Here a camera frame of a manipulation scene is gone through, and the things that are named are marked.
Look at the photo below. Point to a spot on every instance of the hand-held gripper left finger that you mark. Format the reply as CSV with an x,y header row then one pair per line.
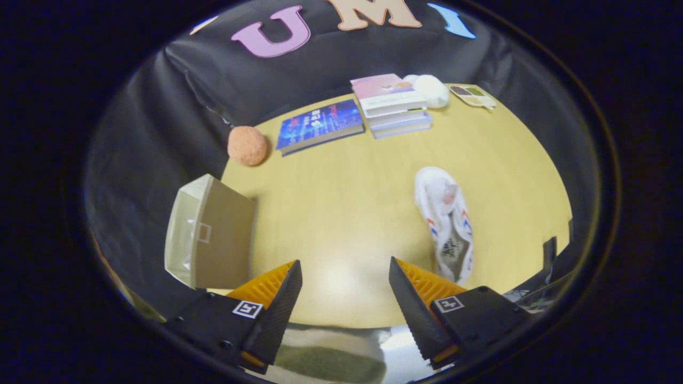
x,y
280,314

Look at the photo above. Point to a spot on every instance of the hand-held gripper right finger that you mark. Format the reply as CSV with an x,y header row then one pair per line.
x,y
411,309

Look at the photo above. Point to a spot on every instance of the beige storage box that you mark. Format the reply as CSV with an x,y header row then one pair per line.
x,y
229,240

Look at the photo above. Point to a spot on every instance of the white canvas shoe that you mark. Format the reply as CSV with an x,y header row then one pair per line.
x,y
443,213

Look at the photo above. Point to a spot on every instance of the orange sponge ball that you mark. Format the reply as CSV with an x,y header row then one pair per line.
x,y
247,145

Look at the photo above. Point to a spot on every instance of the pale blue cover book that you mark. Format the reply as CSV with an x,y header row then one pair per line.
x,y
403,130

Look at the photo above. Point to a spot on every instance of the white cover book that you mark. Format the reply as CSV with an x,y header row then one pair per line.
x,y
400,120

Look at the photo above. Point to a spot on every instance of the white plush ball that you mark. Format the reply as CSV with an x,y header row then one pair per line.
x,y
432,90

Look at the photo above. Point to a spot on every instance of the small colour palette card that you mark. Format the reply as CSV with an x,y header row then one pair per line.
x,y
472,96

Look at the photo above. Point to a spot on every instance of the pink cover book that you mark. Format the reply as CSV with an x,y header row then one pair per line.
x,y
384,88

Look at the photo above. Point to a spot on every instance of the black backdrop cloth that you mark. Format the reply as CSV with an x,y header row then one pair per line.
x,y
187,96

